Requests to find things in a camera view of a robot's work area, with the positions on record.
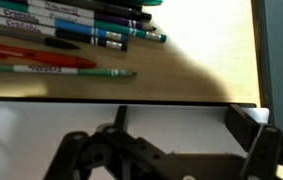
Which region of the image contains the teal capped marker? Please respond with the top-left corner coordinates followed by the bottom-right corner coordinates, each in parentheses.
top-left (137, 0), bottom-right (165, 7)

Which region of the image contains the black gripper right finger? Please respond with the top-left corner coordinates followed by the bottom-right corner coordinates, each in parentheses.
top-left (225, 104), bottom-right (283, 180)

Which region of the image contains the black Crayola marker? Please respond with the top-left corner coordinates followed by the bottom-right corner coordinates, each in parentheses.
top-left (0, 19), bottom-right (129, 52)

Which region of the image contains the gray pen with black tip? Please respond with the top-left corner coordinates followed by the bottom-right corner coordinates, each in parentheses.
top-left (0, 25), bottom-right (81, 50)

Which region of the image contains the red pen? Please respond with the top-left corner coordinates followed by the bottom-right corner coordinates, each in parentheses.
top-left (0, 40), bottom-right (97, 70)

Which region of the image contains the blue Crayola marker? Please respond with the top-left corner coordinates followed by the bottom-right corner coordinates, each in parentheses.
top-left (0, 12), bottom-right (129, 43)

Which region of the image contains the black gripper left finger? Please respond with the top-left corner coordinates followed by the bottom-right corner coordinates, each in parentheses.
top-left (42, 104), bottom-right (182, 180)

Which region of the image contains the green thin marker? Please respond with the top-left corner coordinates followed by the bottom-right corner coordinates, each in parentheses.
top-left (0, 64), bottom-right (138, 79)

